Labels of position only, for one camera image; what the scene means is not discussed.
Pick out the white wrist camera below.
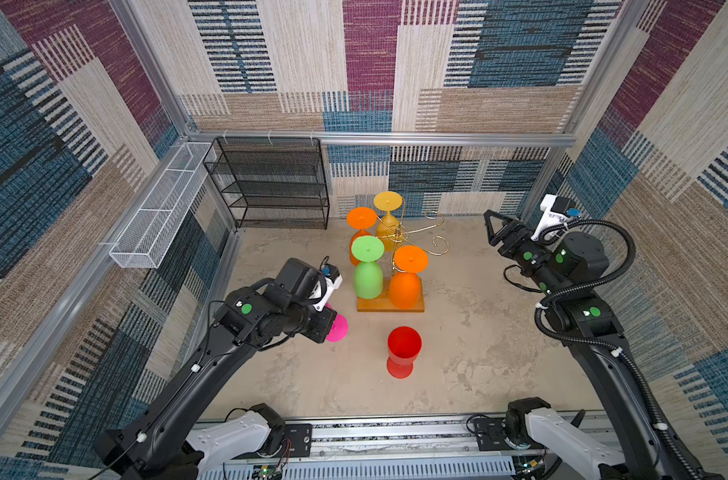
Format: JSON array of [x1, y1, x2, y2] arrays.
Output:
[[310, 256, 343, 312], [531, 194, 581, 242]]

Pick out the orange back wine glass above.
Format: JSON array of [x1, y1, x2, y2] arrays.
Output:
[[346, 207, 379, 266]]

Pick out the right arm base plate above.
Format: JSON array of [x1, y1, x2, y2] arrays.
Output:
[[466, 415, 545, 452]]

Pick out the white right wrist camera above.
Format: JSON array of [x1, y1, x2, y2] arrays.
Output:
[[531, 194, 581, 242]]

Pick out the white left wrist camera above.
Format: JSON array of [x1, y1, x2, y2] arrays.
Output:
[[310, 256, 343, 312]]

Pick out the yellow plastic wine glass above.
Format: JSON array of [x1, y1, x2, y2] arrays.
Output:
[[374, 191, 403, 252]]

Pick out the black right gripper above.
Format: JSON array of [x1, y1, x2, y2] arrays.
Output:
[[482, 210, 564, 297]]

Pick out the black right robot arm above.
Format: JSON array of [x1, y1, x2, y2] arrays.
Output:
[[484, 210, 718, 479]]

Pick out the pink plastic wine glass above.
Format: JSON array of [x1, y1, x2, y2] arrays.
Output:
[[326, 304, 349, 342]]

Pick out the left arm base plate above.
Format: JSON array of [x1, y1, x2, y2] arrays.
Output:
[[265, 423, 313, 459]]

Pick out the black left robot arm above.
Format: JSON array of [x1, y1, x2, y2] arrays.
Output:
[[95, 258, 343, 479]]

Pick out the green plastic wine glass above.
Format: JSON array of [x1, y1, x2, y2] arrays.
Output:
[[351, 236, 385, 300]]

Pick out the red plastic wine glass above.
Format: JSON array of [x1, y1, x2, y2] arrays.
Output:
[[387, 326, 423, 379]]

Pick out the orange wine glass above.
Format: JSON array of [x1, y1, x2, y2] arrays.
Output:
[[388, 245, 430, 310], [346, 207, 379, 266]]

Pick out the black mesh shelf rack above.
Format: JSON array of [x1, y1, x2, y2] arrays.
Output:
[[204, 137, 330, 229]]

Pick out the white wire mesh basket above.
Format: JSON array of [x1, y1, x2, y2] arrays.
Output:
[[109, 142, 213, 269]]

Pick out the gold wire wine glass rack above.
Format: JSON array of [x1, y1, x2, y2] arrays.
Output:
[[347, 191, 450, 313]]

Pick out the orange front wine glass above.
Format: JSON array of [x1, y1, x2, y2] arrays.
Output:
[[388, 245, 430, 310]]

